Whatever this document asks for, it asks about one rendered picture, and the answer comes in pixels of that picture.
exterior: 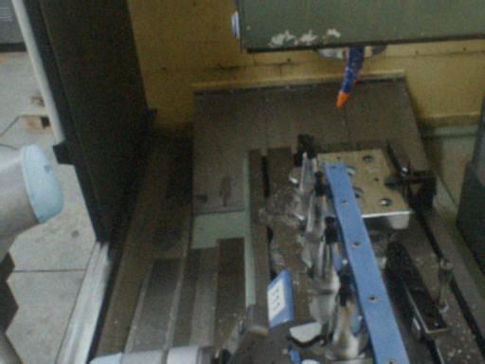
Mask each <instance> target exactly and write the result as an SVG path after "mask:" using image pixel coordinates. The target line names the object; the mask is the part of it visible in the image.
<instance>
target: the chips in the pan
mask: <svg viewBox="0 0 485 364"><path fill-rule="evenodd" d="M180 152H182V154H183V156H184V155H185V156H193V147H190V146H188V147H186V149H185V148H184V149H183V150H182V149H181V150H180ZM191 169H193V167H188V168H186V167H185V168H183V167H182V169H178V170H177V172H174V174H175V177H174V178H173V179H172V181H171V186H169V187H168V188H167V193H166V196H165V197H166V198H169V199H171V200H173V201H174V202H176V203H177V204H179V206H178V207H177V208H187V207H188V205H189V204H190V203H191V204H192V203H193V201H194V198H196V200H197V201H199V202H200V201H201V202H202V201H203V202H202V204H205V203H207V194H202V195H194V196H193V170H191ZM192 198H193V200H191V199H192ZM176 223H177V222H175V223H173V222H172V223H170V224H169V225H163V226H161V227H159V228H158V229H157V230H156V231H155V232H154V235H153V236H154V237H153V239H152V240H151V243H152V245H153V246H155V247H156V248H157V249H158V250H160V251H164V250H165V251H168V252H169V249H171V247H174V246H176V245H178V244H179V243H180V240H181V239H182V238H183V236H184V234H183V233H182V232H183V231H184V230H183V228H181V225H180V226H178V225H177V224H176ZM168 252H167V253H168ZM167 253H166V254H167Z"/></svg>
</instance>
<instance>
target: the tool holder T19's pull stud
mask: <svg viewBox="0 0 485 364"><path fill-rule="evenodd" d="M339 282H340V283H341V287H339V289H338V300H339V301H340V302H341V303H343V304H348V303H350V302H351V300H352V290H351V288H350V284H351V276H350V275H347V274H343V275H341V276H340V277H339Z"/></svg>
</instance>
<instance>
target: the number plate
mask: <svg viewBox="0 0 485 364"><path fill-rule="evenodd" d="M268 301H269V316H270V320H272V319H273V318H274V317H275V316H276V315H277V314H278V313H279V312H280V311H281V310H282V309H283V308H284V307H285V306H286V305H285V296H284V286H283V279H281V280H280V281H279V282H278V283H277V284H276V285H275V286H274V287H273V288H272V289H271V290H270V291H269V292H268Z"/></svg>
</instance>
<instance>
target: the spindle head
mask: <svg viewBox="0 0 485 364"><path fill-rule="evenodd" d="M238 3H239V14H240V25H241V35H242V42H241V46H242V48H244V49H246V48H247V54H256V53H270V52H284V51H299V50H314V49H329V48H344V47H358V46H387V45H401V44H416V43H432V42H446V41H460V40H475V39H485V0H238Z"/></svg>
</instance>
